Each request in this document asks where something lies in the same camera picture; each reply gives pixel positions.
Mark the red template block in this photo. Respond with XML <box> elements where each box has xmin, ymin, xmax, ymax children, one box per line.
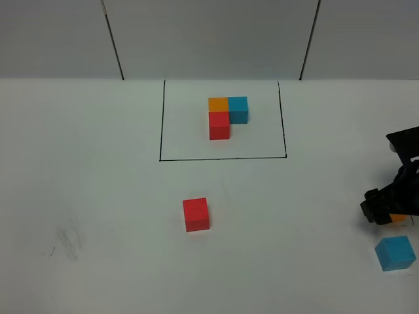
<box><xmin>208</xmin><ymin>112</ymin><xmax>230</xmax><ymax>140</ymax></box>

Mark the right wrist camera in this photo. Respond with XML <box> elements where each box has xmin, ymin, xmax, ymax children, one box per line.
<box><xmin>386</xmin><ymin>126</ymin><xmax>419</xmax><ymax>166</ymax></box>

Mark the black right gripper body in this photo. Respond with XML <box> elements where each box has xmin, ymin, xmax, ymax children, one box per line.
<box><xmin>382</xmin><ymin>158</ymin><xmax>418</xmax><ymax>216</ymax></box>

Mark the blue loose block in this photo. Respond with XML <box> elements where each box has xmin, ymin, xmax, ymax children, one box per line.
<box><xmin>374</xmin><ymin>235</ymin><xmax>416</xmax><ymax>271</ymax></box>

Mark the blue template block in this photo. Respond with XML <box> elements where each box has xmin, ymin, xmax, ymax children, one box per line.
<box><xmin>228</xmin><ymin>96</ymin><xmax>249</xmax><ymax>124</ymax></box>

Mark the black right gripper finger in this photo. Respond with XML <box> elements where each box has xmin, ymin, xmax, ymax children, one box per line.
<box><xmin>360</xmin><ymin>189</ymin><xmax>393</xmax><ymax>225</ymax></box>

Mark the orange template block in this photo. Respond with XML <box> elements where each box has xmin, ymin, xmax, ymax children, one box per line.
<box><xmin>208</xmin><ymin>97</ymin><xmax>229</xmax><ymax>113</ymax></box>

